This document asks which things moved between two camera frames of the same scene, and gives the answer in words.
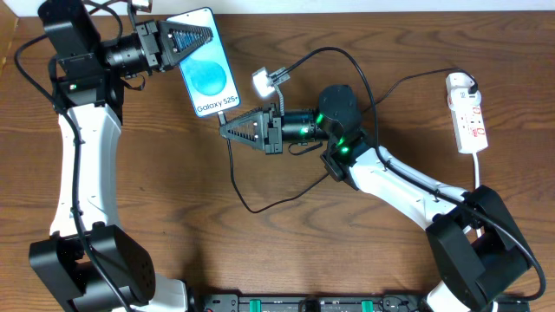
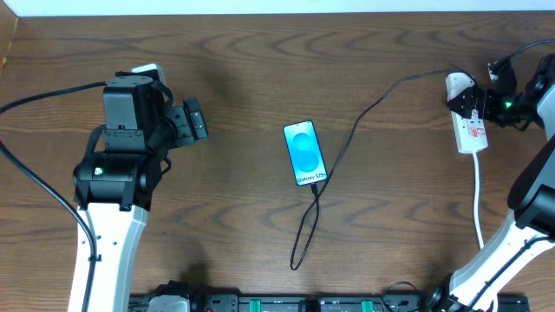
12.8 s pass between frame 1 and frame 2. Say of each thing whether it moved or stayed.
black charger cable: moved
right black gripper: moved
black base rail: stayed
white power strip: stayed
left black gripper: moved
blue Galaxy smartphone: moved
